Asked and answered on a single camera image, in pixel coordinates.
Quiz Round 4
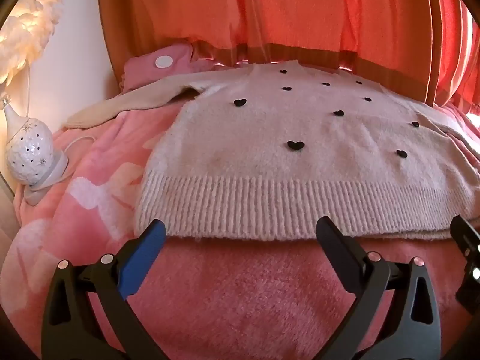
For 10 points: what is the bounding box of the cream sweater with black hearts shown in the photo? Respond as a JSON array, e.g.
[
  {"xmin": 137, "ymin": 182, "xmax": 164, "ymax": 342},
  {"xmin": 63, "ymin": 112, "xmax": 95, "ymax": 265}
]
[{"xmin": 66, "ymin": 61, "xmax": 479, "ymax": 241}]

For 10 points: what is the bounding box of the pink fleece blanket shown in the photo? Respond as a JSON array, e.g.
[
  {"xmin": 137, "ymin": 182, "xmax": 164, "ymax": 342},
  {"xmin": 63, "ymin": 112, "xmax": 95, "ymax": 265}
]
[{"xmin": 1, "ymin": 102, "xmax": 470, "ymax": 359}]

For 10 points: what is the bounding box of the white ceramic night lamp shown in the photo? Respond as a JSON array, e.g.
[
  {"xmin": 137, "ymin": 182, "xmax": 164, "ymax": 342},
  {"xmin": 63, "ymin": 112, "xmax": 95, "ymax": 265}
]
[{"xmin": 1, "ymin": 95, "xmax": 68, "ymax": 206}]

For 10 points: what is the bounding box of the orange red curtain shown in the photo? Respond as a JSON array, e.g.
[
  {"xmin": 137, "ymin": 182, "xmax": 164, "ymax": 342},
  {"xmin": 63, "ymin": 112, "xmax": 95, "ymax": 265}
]
[{"xmin": 97, "ymin": 0, "xmax": 480, "ymax": 116}]

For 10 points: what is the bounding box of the wooden bed headboard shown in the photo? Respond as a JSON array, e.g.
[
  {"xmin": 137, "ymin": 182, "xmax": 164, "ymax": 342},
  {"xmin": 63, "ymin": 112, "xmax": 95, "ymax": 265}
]
[{"xmin": 97, "ymin": 0, "xmax": 448, "ymax": 107}]

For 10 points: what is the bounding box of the pink pillow with white dot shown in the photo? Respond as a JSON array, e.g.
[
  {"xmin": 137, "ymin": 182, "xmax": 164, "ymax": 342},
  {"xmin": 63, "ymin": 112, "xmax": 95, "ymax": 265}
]
[{"xmin": 120, "ymin": 43, "xmax": 224, "ymax": 94}]

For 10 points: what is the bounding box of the white feather lamp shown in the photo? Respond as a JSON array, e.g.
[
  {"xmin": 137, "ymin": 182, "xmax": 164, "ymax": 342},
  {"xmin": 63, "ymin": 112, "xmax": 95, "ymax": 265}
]
[{"xmin": 1, "ymin": 0, "xmax": 62, "ymax": 92}]

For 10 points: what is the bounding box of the white lamp cable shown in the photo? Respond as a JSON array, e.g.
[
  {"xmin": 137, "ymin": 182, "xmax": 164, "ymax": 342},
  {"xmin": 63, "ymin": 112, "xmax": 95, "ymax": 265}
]
[{"xmin": 61, "ymin": 134, "xmax": 97, "ymax": 159}]

